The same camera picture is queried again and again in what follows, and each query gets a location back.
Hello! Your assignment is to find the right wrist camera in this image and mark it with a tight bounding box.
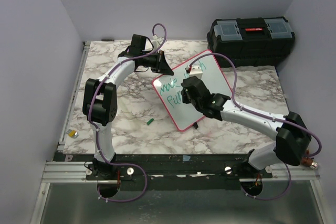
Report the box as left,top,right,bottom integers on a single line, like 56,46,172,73
186,65,203,79

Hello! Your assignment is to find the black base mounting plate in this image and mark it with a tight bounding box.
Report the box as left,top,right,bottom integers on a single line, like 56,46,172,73
53,152,272,191

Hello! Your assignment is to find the blue tape piece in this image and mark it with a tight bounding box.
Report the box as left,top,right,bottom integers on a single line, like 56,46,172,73
182,155,191,162

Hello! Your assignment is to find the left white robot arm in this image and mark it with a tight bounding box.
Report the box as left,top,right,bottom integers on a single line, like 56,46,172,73
82,34,174,179

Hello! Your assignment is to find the purple cable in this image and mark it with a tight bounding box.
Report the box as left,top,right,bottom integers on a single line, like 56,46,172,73
88,23,169,204
186,52,323,201

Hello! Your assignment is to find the pink framed whiteboard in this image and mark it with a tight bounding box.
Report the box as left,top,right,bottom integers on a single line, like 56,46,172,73
152,50,232,132

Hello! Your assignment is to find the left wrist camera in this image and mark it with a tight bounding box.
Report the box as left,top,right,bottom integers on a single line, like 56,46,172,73
151,35,164,51

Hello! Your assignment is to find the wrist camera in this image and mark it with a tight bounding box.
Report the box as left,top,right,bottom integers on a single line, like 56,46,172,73
186,65,203,79
151,35,164,51

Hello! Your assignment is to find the small yellow metal connector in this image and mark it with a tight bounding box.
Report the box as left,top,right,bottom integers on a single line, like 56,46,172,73
66,129,78,138

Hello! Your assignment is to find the green marker cap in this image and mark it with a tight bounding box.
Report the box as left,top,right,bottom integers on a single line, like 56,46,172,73
146,118,154,125

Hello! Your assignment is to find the black plastic toolbox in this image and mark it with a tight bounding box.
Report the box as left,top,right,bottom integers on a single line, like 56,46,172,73
206,16,295,67

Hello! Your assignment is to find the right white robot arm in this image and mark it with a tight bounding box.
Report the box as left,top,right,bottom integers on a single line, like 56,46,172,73
181,77,311,178

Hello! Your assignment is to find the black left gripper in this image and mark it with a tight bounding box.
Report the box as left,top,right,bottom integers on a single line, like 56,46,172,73
140,50,173,75

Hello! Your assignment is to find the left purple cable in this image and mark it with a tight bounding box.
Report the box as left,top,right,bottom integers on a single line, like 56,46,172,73
88,23,169,204

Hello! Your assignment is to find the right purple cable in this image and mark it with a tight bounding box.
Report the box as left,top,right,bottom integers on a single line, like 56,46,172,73
186,52,323,201

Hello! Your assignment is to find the brown cable connector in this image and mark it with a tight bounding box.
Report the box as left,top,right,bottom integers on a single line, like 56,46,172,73
301,157,319,169

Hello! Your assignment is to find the aluminium table edge rail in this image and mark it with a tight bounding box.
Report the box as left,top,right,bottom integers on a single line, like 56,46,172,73
28,41,91,224

